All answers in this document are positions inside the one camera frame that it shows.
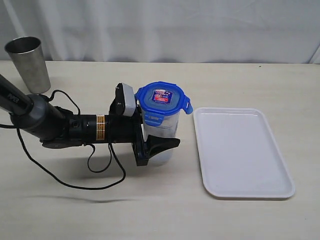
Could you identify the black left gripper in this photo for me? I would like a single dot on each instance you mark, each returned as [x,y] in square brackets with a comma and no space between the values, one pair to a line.
[125,129]

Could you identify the clear plastic container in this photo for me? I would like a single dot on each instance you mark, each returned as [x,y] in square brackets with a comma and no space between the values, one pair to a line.
[160,127]

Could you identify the blue container lid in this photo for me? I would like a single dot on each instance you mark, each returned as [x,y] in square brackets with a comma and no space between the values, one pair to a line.
[161,103]

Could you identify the stainless steel cup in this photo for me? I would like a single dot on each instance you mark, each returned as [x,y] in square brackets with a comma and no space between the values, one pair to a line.
[27,55]

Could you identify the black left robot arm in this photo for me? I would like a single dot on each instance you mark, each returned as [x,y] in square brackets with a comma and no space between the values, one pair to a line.
[59,128]

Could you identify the white plastic tray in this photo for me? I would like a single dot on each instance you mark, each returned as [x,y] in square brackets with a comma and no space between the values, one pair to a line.
[239,156]

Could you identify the white backdrop curtain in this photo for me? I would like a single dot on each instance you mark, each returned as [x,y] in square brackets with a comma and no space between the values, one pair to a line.
[182,31]

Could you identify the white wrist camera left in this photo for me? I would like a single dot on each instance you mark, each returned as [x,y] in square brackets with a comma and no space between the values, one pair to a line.
[129,100]

